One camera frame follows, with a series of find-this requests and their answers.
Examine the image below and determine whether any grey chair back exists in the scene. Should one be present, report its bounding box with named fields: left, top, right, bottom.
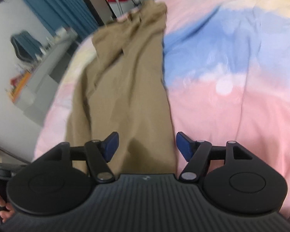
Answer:
left=84, top=0, right=117, bottom=26

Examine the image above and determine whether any person left hand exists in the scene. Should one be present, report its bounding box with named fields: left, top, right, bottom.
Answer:
left=0, top=196, right=15, bottom=223

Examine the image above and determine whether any wavy blue mirror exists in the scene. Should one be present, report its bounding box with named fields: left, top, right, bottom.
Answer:
left=10, top=30, right=42, bottom=63

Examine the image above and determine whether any left blue curtain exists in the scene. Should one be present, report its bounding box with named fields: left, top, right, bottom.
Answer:
left=23, top=0, right=99, bottom=40

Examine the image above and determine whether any pastel tie-dye bed sheet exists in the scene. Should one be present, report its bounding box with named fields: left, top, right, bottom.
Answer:
left=34, top=0, right=290, bottom=220

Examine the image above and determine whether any tan t-shirt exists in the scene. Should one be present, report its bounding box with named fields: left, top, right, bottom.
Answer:
left=65, top=0, right=177, bottom=174

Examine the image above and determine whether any white dresser desk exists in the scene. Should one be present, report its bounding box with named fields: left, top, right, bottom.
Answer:
left=10, top=27, right=78, bottom=126

